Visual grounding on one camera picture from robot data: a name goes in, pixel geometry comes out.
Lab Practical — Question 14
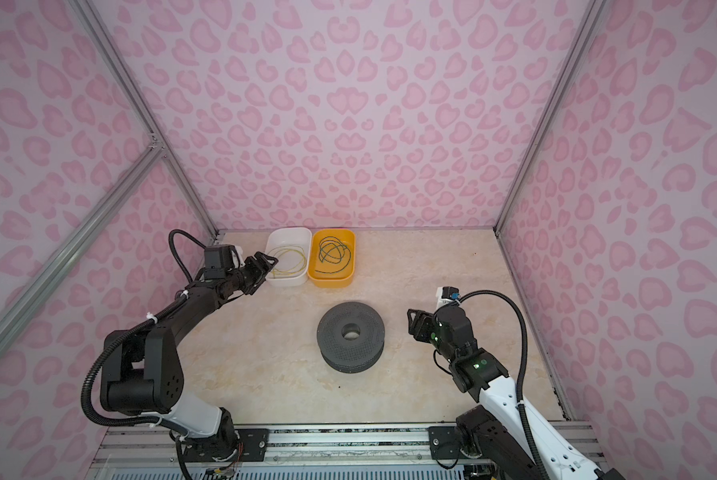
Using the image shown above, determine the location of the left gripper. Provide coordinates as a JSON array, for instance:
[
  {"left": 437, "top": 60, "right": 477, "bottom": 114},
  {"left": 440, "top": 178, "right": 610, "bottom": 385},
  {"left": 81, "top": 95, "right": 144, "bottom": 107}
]
[{"left": 225, "top": 251, "right": 276, "bottom": 294}]

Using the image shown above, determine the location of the yellow cable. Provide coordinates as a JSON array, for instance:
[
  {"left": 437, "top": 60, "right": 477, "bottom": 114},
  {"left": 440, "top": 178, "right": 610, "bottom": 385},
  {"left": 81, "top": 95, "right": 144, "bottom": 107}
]
[{"left": 267, "top": 245, "right": 308, "bottom": 279}]

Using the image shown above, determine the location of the white plastic tray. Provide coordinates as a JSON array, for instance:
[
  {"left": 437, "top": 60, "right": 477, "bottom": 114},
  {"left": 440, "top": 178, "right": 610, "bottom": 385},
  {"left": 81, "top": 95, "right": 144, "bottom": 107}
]
[{"left": 264, "top": 227, "right": 312, "bottom": 287}]

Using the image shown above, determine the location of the dark grey cable spool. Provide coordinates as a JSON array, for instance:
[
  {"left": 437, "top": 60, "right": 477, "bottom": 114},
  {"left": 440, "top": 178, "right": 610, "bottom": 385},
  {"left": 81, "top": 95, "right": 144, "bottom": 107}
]
[{"left": 316, "top": 301, "right": 386, "bottom": 374}]

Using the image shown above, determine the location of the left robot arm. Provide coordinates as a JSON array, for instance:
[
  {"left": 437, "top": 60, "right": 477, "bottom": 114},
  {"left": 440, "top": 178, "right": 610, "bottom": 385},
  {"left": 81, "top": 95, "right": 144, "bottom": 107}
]
[{"left": 80, "top": 245, "right": 278, "bottom": 461}]

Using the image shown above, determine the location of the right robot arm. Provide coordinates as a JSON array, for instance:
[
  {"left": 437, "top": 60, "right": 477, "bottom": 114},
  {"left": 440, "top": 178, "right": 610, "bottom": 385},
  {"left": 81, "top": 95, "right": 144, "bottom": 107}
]
[{"left": 408, "top": 303, "right": 624, "bottom": 479}]

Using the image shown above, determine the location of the yellow plastic tray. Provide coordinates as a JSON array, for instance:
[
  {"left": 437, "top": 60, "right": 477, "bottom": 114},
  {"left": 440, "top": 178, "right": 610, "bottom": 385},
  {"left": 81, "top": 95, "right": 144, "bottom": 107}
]
[{"left": 308, "top": 229, "right": 356, "bottom": 288}]

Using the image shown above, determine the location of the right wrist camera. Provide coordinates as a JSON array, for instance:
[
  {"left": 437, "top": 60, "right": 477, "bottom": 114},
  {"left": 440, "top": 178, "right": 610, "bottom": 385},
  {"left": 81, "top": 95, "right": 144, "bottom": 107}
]
[{"left": 437, "top": 286, "right": 461, "bottom": 309}]

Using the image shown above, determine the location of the green cable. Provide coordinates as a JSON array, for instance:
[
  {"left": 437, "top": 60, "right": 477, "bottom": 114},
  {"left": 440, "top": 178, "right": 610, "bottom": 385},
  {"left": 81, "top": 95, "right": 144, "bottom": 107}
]
[{"left": 315, "top": 235, "right": 352, "bottom": 277}]

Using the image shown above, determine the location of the aluminium diagonal frame bar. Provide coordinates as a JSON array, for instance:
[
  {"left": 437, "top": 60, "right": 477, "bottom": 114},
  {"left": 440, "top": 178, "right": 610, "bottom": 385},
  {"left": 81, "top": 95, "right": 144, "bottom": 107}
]
[{"left": 0, "top": 142, "right": 164, "bottom": 358}]

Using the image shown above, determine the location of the aluminium frame post left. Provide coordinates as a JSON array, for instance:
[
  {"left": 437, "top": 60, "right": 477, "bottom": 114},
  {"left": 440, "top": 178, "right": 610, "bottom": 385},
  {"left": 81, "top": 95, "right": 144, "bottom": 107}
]
[{"left": 68, "top": 0, "right": 220, "bottom": 239}]

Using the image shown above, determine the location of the aluminium frame post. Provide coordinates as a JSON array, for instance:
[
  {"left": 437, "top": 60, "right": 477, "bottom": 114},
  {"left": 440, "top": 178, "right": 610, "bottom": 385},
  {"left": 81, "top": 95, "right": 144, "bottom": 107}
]
[
  {"left": 494, "top": 0, "right": 611, "bottom": 239},
  {"left": 68, "top": 0, "right": 220, "bottom": 239}
]

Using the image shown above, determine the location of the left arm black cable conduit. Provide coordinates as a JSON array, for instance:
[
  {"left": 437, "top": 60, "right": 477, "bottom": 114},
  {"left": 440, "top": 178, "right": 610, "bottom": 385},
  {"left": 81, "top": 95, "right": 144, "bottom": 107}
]
[{"left": 80, "top": 229, "right": 210, "bottom": 428}]

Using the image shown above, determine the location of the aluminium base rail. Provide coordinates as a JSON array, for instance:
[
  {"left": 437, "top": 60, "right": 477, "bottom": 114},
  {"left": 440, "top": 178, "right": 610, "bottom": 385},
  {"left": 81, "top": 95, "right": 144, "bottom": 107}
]
[{"left": 87, "top": 422, "right": 606, "bottom": 480}]

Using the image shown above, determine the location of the aluminium frame post right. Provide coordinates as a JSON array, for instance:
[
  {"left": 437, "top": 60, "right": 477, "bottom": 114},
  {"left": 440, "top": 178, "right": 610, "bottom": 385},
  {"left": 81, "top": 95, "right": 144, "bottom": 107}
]
[{"left": 494, "top": 0, "right": 611, "bottom": 239}]

